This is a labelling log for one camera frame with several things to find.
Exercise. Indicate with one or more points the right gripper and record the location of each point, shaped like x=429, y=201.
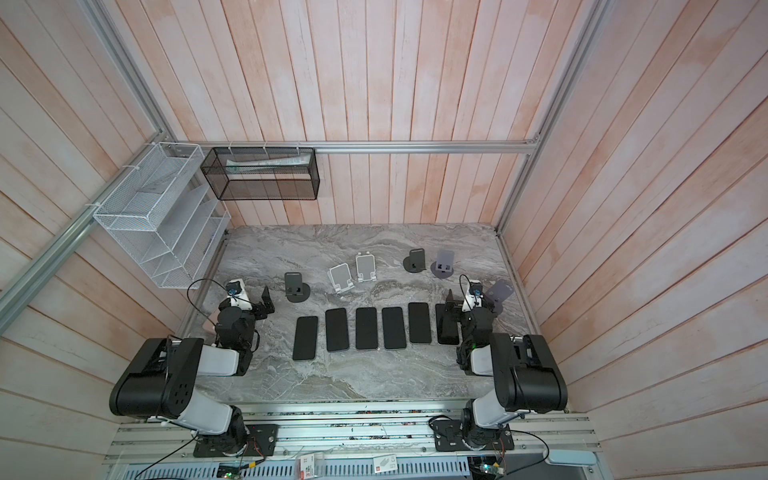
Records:
x=460, y=305

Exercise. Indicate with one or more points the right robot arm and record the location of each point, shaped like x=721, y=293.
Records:
x=526, y=377

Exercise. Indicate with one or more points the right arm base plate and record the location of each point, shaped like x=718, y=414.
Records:
x=456, y=435

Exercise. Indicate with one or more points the phone with purple case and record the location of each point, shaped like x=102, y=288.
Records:
x=366, y=328

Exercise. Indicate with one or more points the far-left phone stand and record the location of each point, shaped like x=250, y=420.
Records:
x=296, y=290

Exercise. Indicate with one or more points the phone with green case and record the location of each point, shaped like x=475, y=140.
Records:
x=393, y=328

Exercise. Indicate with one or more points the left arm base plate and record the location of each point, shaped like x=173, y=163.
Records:
x=260, y=442

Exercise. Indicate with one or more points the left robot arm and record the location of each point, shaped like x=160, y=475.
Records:
x=160, y=382

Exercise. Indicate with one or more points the black wire mesh basket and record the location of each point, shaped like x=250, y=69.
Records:
x=262, y=173

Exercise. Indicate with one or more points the pink phone case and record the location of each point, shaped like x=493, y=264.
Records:
x=209, y=324

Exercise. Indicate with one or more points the white stand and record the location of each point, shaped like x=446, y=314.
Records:
x=366, y=267
x=341, y=278

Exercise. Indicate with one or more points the aluminium rail frame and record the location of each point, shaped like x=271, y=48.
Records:
x=362, y=439

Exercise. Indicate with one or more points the white wire mesh shelf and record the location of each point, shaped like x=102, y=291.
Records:
x=171, y=227

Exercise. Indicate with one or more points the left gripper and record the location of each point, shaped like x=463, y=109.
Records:
x=269, y=308

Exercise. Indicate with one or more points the grey far-right phone stand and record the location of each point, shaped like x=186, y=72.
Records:
x=443, y=266

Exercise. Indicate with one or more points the dark grey phone stand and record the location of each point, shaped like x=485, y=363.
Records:
x=415, y=261

